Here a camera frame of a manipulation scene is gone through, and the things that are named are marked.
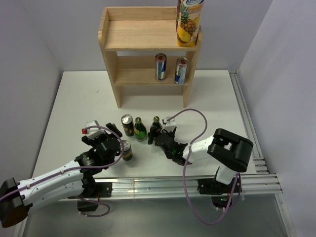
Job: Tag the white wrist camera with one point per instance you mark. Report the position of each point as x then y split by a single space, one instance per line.
92 130
169 126

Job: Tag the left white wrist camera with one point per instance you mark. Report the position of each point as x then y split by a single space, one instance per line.
92 130

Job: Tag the front aluminium rail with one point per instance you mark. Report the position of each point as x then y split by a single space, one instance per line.
172 187

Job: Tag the black can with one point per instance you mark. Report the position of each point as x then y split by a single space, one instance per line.
128 125
127 151

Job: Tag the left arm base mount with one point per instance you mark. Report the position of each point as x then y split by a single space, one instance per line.
101 190

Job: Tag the silver red-top can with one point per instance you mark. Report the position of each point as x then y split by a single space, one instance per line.
160 67
180 70

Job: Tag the right side aluminium rail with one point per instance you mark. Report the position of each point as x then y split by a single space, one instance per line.
258 158

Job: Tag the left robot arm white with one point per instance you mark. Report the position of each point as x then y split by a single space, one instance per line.
72 180

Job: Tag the wooden two-tier shelf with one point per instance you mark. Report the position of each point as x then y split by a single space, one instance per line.
142 29

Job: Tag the aluminium rail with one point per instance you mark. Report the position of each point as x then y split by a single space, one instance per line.
172 187
258 158

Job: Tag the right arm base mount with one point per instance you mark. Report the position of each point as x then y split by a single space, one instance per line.
220 193

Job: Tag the pineapple juice carton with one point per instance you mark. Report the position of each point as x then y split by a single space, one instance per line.
187 21

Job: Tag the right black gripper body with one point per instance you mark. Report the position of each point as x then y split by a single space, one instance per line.
171 134

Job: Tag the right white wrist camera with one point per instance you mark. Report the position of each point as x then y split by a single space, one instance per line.
169 126

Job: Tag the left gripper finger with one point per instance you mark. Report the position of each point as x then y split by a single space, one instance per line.
112 127
90 142

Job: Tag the green glass bottle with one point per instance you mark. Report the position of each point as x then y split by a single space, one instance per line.
156 126
140 131

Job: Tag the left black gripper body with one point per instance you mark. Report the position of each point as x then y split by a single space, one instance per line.
99 138

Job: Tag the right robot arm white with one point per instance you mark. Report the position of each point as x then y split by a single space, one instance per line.
231 150

